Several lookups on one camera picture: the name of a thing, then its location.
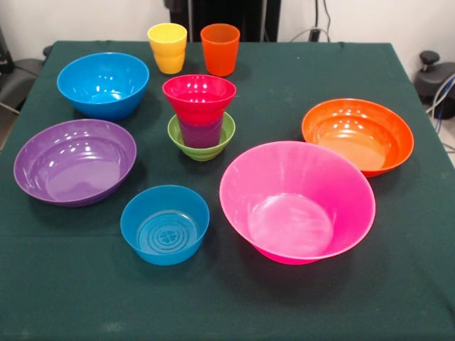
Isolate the grey and blue cable bundle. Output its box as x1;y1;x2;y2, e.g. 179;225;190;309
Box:
425;72;455;124

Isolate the yellow plastic cup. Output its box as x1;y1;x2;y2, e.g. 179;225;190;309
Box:
146;22;188;75

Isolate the large blue plastic bowl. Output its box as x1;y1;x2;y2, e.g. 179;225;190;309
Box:
56;52;150;122

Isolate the purple plastic cup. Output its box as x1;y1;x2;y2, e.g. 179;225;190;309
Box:
177;115;225;149

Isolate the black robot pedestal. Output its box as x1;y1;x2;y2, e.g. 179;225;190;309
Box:
169;0;282;43

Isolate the orange plastic cup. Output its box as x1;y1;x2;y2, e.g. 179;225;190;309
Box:
200;23;241;77

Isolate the black chair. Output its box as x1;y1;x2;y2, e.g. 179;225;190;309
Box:
0;26;53;114

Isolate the dark green tablecloth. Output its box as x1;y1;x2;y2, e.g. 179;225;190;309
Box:
0;40;455;341

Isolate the small blue plastic bowl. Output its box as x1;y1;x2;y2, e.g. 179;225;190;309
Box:
119;184;211;266

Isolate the orange plastic bowl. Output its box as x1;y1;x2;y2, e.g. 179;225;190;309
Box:
301;98;415;179

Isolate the purple plastic bowl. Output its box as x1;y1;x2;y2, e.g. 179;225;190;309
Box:
13;119;138;208

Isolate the pink plastic bowl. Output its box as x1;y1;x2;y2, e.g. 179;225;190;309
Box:
219;141;377;266

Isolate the white cable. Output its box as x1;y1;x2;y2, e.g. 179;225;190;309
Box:
289;27;313;43

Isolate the green plastic bowl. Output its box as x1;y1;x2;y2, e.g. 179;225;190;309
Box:
167;112;236;163

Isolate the black cable with plug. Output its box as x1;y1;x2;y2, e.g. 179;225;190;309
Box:
308;0;332;43

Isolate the red plastic bowl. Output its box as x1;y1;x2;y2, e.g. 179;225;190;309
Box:
162;74;237;125

